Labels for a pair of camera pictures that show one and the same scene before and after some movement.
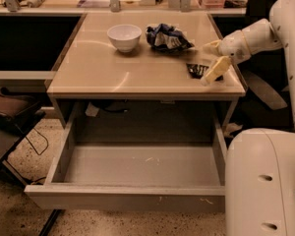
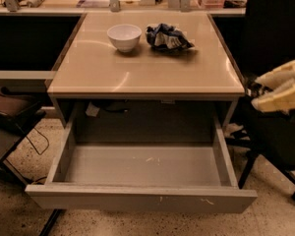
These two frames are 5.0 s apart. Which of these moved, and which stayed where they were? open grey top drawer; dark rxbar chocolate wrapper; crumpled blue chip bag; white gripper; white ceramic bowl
Moved: dark rxbar chocolate wrapper; white gripper
Stayed: white ceramic bowl; crumpled blue chip bag; open grey top drawer
